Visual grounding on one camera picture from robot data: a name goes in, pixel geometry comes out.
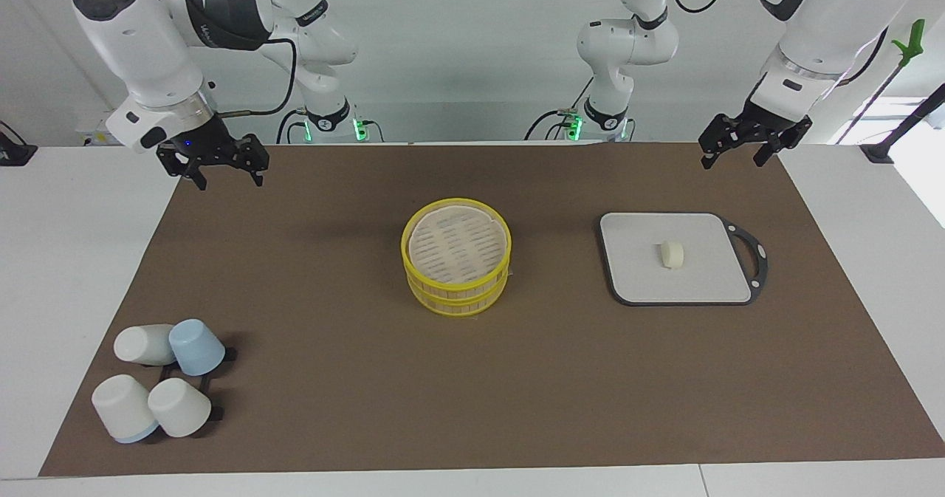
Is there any black base cable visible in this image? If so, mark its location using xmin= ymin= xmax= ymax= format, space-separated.
xmin=276 ymin=109 xmax=308 ymax=145
xmin=524 ymin=76 xmax=595 ymax=142

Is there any yellow bamboo steamer tier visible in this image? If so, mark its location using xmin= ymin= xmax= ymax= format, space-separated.
xmin=401 ymin=198 xmax=512 ymax=295
xmin=406 ymin=264 xmax=510 ymax=318

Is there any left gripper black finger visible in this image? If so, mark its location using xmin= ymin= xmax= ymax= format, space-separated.
xmin=754 ymin=120 xmax=811 ymax=167
xmin=698 ymin=115 xmax=743 ymax=169

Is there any white cup with blue rim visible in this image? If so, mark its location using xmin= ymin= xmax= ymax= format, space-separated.
xmin=92 ymin=374 xmax=160 ymax=444

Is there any brown table mat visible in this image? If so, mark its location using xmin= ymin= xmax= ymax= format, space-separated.
xmin=38 ymin=141 xmax=945 ymax=478

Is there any plain white cup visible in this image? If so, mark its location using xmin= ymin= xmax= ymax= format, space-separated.
xmin=148 ymin=377 xmax=213 ymax=439
xmin=113 ymin=323 xmax=178 ymax=366

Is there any grey cutting board black rim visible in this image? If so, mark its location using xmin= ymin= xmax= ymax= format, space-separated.
xmin=599 ymin=212 xmax=769 ymax=307

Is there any thin pole with green clip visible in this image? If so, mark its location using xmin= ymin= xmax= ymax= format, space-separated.
xmin=834 ymin=18 xmax=926 ymax=145

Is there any light blue cup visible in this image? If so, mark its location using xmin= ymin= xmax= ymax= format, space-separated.
xmin=168 ymin=319 xmax=227 ymax=377

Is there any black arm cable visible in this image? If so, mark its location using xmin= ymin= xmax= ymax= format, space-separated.
xmin=664 ymin=0 xmax=890 ymax=86
xmin=216 ymin=38 xmax=298 ymax=118

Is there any white box with yellow label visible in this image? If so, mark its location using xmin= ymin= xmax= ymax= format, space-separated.
xmin=74 ymin=109 xmax=141 ymax=147

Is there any black clamp mount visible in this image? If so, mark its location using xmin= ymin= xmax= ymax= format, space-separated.
xmin=0 ymin=120 xmax=38 ymax=167

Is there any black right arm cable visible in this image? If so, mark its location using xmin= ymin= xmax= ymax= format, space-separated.
xmin=216 ymin=38 xmax=298 ymax=118

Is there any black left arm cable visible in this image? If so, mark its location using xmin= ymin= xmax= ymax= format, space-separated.
xmin=664 ymin=0 xmax=890 ymax=86

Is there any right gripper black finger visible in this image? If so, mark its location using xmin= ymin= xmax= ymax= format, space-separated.
xmin=157 ymin=146 xmax=207 ymax=190
xmin=238 ymin=134 xmax=268 ymax=186

